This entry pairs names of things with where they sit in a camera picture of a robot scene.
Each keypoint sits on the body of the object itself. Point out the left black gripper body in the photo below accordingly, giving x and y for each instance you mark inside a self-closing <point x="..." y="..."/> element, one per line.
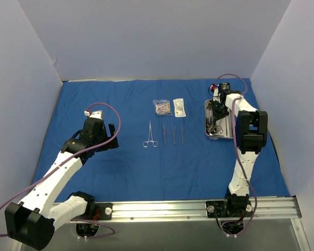
<point x="104" y="137"/>

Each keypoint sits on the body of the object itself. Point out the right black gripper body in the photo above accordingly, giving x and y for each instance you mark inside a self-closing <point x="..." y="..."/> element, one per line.
<point x="218" y="109"/>

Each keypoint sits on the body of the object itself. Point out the stainless steel instrument tray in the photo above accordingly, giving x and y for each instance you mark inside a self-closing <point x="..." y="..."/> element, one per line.
<point x="226" y="126"/>

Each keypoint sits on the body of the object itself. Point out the white sterile packet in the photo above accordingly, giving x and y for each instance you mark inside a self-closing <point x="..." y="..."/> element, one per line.
<point x="179" y="108"/>

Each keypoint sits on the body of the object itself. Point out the steel tweezers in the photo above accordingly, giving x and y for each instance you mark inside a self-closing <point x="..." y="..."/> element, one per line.
<point x="174" y="134"/>
<point x="182" y="134"/>
<point x="165" y="133"/>

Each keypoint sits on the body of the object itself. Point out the steel hemostat forceps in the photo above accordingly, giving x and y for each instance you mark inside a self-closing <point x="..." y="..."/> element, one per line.
<point x="150" y="139"/>

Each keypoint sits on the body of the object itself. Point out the purple printed clear pouch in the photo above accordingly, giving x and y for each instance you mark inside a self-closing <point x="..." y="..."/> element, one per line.
<point x="162" y="107"/>

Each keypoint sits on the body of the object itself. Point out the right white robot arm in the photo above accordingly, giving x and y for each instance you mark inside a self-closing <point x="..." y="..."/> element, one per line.
<point x="249" y="129"/>

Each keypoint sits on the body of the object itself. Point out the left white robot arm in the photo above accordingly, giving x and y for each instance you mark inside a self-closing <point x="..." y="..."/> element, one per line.
<point x="34" y="219"/>

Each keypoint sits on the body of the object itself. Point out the pile of steel instruments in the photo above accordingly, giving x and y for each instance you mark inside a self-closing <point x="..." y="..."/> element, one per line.
<point x="212" y="118"/>

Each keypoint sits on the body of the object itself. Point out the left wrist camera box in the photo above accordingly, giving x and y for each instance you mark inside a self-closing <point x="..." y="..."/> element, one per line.
<point x="95" y="115"/>

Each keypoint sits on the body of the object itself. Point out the back aluminium frame rail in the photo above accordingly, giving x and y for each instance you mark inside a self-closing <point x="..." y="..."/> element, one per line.
<point x="99" y="80"/>

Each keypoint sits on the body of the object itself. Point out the aluminium frame rail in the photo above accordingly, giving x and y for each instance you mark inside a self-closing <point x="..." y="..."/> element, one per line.
<point x="180" y="210"/>
<point x="99" y="80"/>

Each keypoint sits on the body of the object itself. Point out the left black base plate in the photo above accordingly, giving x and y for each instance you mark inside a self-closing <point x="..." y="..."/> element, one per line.
<point x="96" y="211"/>

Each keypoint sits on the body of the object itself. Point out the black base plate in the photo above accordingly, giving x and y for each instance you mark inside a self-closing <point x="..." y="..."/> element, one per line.
<point x="96" y="211"/>
<point x="227" y="209"/>

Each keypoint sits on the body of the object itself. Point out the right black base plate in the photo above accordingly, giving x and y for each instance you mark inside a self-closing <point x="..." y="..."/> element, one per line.
<point x="227" y="209"/>

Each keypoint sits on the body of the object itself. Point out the front aluminium frame rail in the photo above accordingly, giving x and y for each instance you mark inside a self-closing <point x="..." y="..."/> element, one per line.
<point x="180" y="210"/>

